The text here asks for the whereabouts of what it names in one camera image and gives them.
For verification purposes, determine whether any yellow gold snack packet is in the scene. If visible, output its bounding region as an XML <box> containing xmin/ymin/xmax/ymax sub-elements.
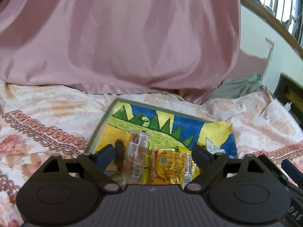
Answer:
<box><xmin>147</xmin><ymin>147</ymin><xmax>200</xmax><ymax>188</ymax></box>

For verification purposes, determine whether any pink satin curtain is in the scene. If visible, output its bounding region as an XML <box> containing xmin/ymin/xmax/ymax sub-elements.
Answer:
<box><xmin>0</xmin><ymin>0</ymin><xmax>242</xmax><ymax>105</ymax></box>

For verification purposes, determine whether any wooden window frame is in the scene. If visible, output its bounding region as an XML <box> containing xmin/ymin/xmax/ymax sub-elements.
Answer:
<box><xmin>240</xmin><ymin>0</ymin><xmax>303</xmax><ymax>59</ymax></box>

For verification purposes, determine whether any dark brown wrapped snack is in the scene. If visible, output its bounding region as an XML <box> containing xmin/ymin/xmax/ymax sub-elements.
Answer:
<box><xmin>114</xmin><ymin>139</ymin><xmax>125</xmax><ymax>171</ymax></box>

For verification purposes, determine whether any dark wooden headboard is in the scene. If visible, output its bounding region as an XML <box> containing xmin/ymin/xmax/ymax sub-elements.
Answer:
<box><xmin>274</xmin><ymin>73</ymin><xmax>302</xmax><ymax>128</ymax></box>

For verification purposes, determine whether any floral pink bedsheet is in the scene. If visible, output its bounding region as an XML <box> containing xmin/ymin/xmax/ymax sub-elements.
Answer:
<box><xmin>1</xmin><ymin>82</ymin><xmax>302</xmax><ymax>226</ymax></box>

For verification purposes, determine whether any grey tray with colourful lining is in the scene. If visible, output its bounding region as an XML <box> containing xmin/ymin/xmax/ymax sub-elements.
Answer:
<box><xmin>84</xmin><ymin>97</ymin><xmax>238</xmax><ymax>185</ymax></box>

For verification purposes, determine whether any clear biscuit packet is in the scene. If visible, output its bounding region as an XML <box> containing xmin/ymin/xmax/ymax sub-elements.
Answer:
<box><xmin>122</xmin><ymin>128</ymin><xmax>153</xmax><ymax>184</ymax></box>

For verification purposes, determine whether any grey cloth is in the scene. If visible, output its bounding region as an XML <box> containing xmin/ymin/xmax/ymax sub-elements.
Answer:
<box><xmin>205</xmin><ymin>74</ymin><xmax>264</xmax><ymax>101</ymax></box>

